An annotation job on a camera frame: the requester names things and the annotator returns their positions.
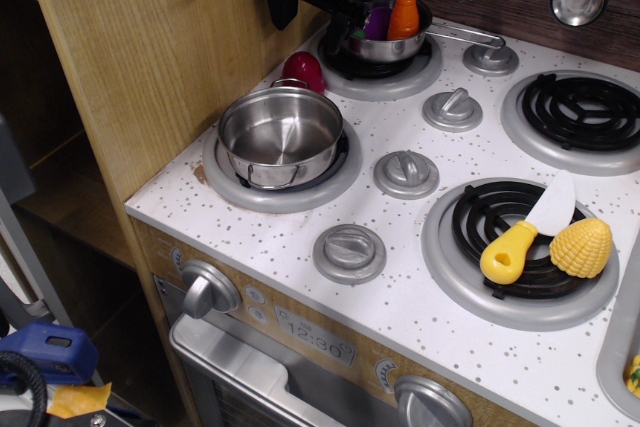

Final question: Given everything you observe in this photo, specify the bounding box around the grey stove knob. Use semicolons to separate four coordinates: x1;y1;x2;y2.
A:
463;45;519;77
373;150;440;200
422;88;483;133
312;224;387;285

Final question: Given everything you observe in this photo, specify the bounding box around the grey stove knob back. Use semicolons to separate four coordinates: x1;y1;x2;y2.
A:
463;45;519;77

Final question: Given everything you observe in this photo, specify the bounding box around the toy oven clock display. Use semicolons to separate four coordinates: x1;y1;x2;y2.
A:
274;305;357;366

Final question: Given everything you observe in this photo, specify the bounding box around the grey oven dial left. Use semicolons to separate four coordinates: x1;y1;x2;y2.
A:
182;259;242;319

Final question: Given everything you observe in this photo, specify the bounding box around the steel saucepan with long handle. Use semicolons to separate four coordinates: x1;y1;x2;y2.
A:
342;0;506;64

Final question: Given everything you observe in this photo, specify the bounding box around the grey stove knob front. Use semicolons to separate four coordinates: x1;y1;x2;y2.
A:
312;224;387;285

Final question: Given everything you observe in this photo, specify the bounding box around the magenta toy sweet potato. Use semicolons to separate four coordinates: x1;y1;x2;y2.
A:
281;51;326;95

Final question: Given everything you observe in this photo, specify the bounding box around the yellow handled toy knife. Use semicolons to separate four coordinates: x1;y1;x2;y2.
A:
480;170;576;285

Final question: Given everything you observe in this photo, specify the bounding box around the yellow toy corn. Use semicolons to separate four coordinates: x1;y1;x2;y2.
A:
549;218;613;279

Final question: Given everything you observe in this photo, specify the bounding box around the grey oven dial right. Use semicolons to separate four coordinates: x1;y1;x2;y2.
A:
394;375;473;427

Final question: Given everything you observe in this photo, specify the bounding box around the grey oven dial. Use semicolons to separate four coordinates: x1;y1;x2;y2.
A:
394;375;473;427
182;259;242;319

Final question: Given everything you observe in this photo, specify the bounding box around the back right stove burner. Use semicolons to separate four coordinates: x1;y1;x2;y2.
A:
500;70;639;177

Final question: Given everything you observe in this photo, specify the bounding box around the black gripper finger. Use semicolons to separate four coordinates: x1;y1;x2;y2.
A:
267;0;298;30
324;0;373;54

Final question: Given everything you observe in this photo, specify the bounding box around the steel pot with handles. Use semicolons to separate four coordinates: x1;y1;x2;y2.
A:
217;78;344;190

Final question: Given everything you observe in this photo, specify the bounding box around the yellow toy in sink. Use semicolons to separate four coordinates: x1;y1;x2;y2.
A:
624;354;640;397

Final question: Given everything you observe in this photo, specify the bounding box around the orange toy carrot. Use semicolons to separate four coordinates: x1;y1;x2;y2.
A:
386;0;420;41

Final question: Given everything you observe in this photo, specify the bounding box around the grey stove knob upper middle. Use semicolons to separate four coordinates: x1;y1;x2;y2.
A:
422;88;483;133

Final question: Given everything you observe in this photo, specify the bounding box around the blue clamp device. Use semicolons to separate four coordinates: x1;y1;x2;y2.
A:
1;322;99;385

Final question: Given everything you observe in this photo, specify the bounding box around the purple toy eggplant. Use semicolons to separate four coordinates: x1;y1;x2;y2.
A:
363;6;392;41

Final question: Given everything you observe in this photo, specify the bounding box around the grey oven door handle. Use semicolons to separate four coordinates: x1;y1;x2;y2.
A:
169;315;399;426

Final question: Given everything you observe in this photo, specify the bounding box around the black cable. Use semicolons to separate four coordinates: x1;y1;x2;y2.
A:
0;350;49;427

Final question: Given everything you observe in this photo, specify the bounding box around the grey stove knob lower middle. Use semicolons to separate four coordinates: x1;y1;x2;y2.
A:
373;150;440;200

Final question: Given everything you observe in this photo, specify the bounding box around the yellow tape piece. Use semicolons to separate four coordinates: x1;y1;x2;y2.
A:
47;383;112;419

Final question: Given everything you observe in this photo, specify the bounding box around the front right stove burner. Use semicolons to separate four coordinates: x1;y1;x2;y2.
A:
421;178;619;332

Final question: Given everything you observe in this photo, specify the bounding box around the stove burner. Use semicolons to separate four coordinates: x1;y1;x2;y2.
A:
421;178;619;332
500;70;639;177

